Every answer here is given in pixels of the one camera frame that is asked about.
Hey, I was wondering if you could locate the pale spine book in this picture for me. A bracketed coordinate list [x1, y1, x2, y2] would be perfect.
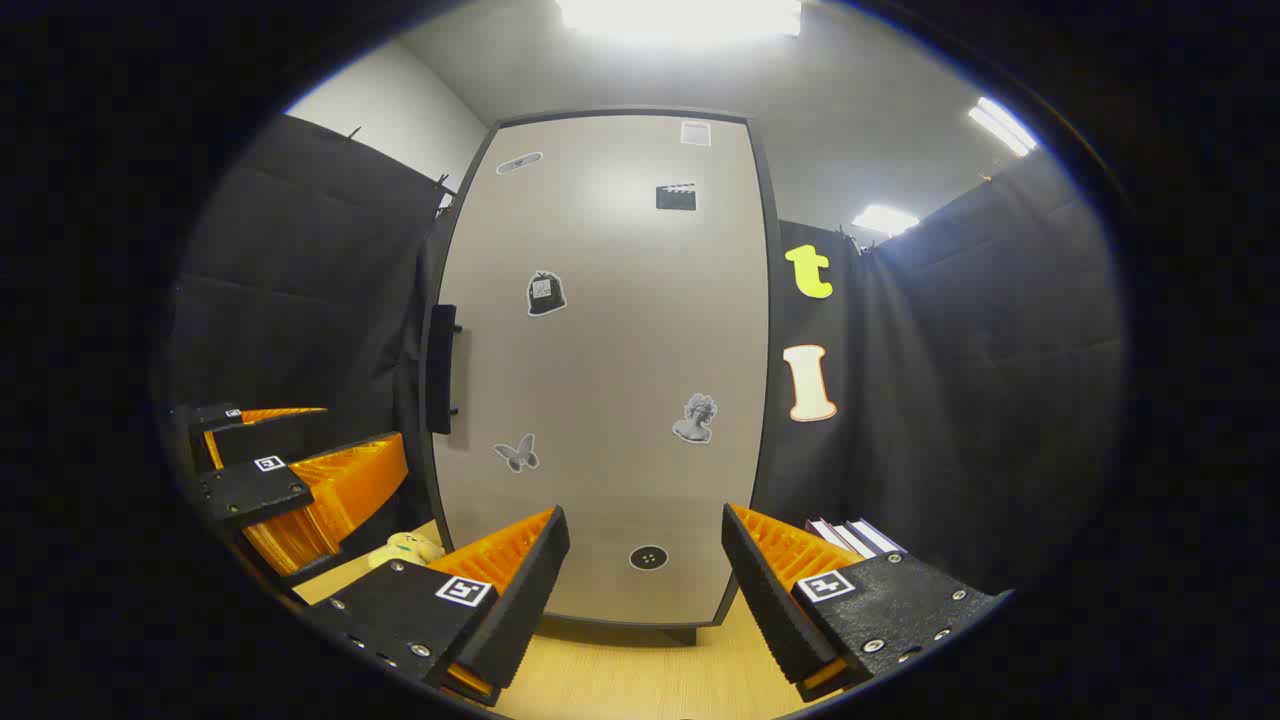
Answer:
[845, 517, 908, 556]

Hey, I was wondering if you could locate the cream plush toy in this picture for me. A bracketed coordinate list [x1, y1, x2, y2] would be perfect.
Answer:
[368, 532, 446, 573]

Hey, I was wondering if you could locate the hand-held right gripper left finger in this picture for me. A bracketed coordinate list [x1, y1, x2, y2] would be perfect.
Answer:
[305, 505, 571, 708]

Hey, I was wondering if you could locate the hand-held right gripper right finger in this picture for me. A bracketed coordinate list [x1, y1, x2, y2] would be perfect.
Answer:
[722, 503, 1011, 703]

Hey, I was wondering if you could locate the ceiling light panel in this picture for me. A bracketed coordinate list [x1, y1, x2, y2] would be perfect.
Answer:
[968, 97, 1039, 158]
[555, 0, 803, 43]
[852, 205, 919, 236]

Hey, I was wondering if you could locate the black backdrop cloth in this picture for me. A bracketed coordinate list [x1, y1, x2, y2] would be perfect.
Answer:
[165, 112, 1126, 601]

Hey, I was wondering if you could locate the black door handle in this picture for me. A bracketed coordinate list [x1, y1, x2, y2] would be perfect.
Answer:
[425, 303, 463, 436]

